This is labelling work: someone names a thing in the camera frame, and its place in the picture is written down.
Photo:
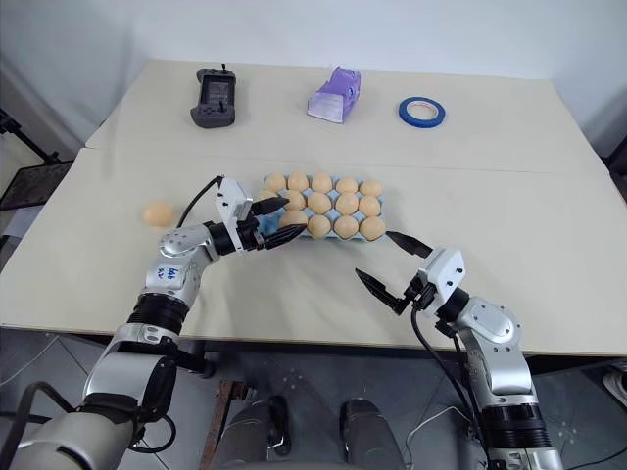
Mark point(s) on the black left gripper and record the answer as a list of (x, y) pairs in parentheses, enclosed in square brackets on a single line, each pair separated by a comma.
[(250, 235)]

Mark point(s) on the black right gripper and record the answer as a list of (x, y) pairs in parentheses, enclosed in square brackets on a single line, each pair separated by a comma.
[(419, 294)]

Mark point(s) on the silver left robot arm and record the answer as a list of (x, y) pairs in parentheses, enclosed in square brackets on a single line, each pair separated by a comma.
[(180, 281)]

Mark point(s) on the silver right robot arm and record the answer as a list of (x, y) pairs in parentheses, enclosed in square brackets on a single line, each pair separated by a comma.
[(495, 328)]

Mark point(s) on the blue egg carton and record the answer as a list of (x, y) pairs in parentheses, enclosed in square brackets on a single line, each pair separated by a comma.
[(267, 225)]

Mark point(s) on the tan egg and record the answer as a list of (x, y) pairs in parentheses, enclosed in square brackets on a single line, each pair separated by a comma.
[(296, 199), (265, 194), (347, 185), (346, 227), (158, 214), (371, 187), (322, 182), (297, 181), (370, 205), (319, 226), (293, 219), (347, 203), (319, 202), (274, 182), (372, 228)]

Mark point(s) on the purple plastic bag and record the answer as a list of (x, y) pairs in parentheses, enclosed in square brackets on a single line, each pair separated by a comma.
[(333, 98)]

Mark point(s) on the grey handheld remote controller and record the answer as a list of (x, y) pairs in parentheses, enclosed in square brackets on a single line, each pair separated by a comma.
[(213, 100)]

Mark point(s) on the blue tape roll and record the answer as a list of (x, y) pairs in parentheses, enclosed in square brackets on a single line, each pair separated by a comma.
[(409, 113)]

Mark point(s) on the dark rounded shape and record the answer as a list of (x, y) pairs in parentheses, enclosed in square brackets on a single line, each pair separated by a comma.
[(259, 431), (365, 433)]

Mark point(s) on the rusty metal table leg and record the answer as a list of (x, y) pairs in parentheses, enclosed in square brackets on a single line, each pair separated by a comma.
[(223, 416)]

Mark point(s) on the dark furniture piece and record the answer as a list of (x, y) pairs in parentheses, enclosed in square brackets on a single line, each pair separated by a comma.
[(618, 161)]

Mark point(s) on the black mesh shelf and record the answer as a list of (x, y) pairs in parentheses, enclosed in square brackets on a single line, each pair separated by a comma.
[(24, 183)]

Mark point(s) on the black tripod stand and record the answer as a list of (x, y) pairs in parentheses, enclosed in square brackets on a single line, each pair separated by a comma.
[(22, 132)]

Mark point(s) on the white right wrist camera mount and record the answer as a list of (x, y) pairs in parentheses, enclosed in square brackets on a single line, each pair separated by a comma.
[(443, 271)]

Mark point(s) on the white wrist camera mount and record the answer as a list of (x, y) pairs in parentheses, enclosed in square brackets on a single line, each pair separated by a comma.
[(229, 196), (443, 271)]

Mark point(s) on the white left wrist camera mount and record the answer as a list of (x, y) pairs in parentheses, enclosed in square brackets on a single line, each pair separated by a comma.
[(229, 196)]

